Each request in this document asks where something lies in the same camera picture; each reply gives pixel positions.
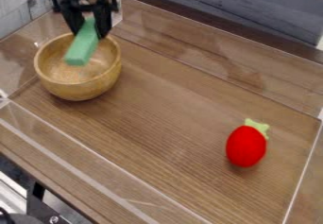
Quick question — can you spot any black table leg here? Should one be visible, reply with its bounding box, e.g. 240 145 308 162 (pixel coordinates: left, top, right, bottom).
27 182 71 224

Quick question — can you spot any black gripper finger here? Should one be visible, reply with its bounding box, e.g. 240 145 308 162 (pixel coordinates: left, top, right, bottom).
94 4 113 39
61 5 85 34

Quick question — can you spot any grey sofa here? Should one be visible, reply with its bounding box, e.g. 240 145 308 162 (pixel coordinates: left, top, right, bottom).
171 0 323 46

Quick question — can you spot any brown wooden bowl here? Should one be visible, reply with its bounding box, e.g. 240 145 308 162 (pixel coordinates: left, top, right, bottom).
34 33 123 101

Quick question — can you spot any red plush strawberry toy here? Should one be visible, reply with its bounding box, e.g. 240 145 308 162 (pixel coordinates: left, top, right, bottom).
226 118 270 167

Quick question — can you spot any green rectangular block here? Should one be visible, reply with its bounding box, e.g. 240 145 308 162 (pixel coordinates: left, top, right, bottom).
65 17 99 66

